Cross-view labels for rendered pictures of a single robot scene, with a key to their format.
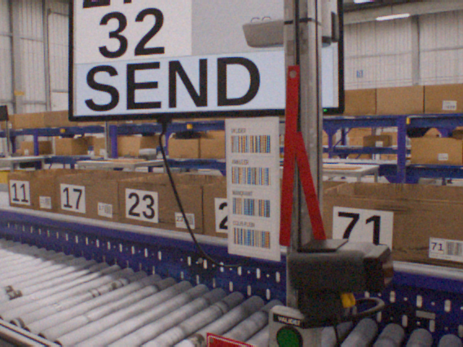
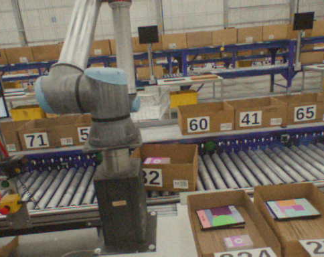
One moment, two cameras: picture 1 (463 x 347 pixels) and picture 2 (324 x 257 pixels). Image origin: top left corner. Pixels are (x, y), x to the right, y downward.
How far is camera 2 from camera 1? 0.95 m
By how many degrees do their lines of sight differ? 36
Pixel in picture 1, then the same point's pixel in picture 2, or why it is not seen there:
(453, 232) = (67, 135)
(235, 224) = not seen: outside the picture
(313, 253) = (4, 161)
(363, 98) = (51, 50)
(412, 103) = not seen: hidden behind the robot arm
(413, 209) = (53, 130)
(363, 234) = (37, 142)
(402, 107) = not seen: hidden behind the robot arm
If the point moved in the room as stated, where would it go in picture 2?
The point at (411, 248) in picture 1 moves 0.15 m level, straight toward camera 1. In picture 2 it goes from (55, 143) to (51, 150)
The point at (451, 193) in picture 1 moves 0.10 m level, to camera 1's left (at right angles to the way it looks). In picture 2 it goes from (71, 118) to (59, 120)
